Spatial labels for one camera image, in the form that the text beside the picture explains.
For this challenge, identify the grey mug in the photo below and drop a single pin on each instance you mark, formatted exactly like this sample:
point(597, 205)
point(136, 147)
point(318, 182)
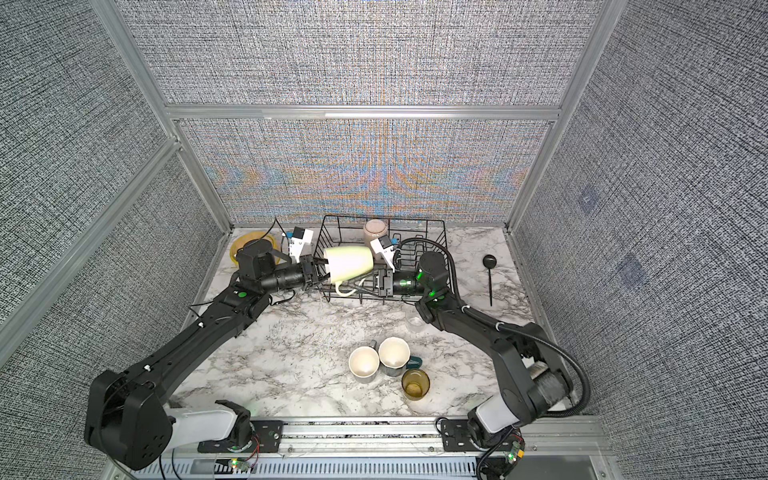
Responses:
point(364, 363)

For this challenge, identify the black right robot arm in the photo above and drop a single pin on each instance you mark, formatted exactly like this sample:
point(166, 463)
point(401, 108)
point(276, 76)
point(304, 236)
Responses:
point(536, 378)

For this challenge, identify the clear glass cup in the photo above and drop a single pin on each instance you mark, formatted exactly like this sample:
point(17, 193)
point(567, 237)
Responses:
point(414, 323)

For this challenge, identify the amber glass cup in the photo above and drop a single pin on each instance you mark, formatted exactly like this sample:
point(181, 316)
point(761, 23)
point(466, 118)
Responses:
point(415, 384)

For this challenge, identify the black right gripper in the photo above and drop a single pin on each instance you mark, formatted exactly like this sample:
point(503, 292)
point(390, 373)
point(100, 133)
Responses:
point(385, 285)

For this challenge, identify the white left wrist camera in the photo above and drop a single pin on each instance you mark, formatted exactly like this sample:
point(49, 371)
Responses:
point(298, 239)

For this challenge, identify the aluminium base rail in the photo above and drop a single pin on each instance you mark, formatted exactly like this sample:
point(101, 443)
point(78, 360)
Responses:
point(386, 447)

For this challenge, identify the black ladle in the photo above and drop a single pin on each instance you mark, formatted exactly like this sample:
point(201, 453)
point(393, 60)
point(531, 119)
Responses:
point(489, 261)

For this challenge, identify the pink iridescent mug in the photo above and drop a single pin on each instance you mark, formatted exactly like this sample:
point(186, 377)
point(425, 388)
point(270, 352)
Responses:
point(373, 229)

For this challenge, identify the dark green mug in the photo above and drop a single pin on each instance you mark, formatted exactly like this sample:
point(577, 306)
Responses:
point(396, 358)

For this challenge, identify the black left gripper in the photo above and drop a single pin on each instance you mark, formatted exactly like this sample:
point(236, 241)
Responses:
point(308, 269)

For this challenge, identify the black wire dish rack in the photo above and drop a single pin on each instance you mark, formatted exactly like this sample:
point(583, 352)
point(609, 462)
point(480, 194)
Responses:
point(412, 238)

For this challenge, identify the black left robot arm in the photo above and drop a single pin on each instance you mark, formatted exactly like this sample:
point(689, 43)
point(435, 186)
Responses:
point(127, 418)

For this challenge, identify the light green mug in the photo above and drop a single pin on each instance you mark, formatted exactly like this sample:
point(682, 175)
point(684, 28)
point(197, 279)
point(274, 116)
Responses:
point(347, 262)

